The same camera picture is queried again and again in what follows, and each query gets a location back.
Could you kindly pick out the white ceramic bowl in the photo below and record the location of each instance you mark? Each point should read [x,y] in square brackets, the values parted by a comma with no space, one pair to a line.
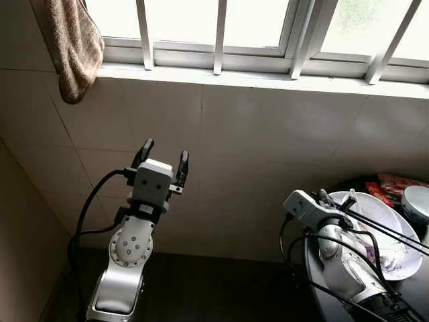
[417,201]

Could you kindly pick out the white floral plate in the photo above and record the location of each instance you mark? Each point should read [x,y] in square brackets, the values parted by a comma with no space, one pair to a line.
[402,261]

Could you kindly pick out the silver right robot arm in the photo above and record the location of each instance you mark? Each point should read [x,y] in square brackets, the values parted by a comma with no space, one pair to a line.
[342,268]

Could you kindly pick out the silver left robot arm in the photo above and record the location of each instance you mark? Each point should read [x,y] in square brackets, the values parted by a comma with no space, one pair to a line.
[131,248]

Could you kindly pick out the white ceramic spoon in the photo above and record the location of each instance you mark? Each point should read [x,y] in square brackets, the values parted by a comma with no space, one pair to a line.
[353,198]

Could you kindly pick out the pink printed snack packet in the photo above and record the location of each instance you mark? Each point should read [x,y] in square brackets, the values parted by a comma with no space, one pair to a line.
[399,182]

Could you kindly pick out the white framed window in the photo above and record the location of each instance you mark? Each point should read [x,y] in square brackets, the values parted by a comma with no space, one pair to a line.
[181,59]

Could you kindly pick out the white window security bar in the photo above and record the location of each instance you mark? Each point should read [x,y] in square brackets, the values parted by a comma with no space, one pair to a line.
[145,33]
[389,47]
[308,47]
[220,37]

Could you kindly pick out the brown hanging towel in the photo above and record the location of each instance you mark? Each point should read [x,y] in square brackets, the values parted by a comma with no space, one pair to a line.
[74,47]

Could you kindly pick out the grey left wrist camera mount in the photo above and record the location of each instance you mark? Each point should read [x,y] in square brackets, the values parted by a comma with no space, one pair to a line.
[151,182]

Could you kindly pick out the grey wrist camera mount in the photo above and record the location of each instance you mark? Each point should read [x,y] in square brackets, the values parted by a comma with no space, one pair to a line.
[305,209]
[151,182]

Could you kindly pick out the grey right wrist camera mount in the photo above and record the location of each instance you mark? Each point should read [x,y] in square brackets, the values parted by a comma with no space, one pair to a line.
[305,209]

